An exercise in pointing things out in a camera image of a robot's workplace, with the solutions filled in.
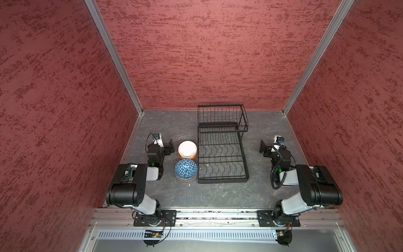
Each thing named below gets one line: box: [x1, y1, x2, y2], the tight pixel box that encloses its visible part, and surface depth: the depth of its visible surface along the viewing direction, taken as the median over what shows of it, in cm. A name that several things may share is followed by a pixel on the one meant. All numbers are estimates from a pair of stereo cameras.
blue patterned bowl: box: [174, 158, 198, 185], surface depth 83 cm
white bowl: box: [177, 140, 198, 158], surface depth 92 cm
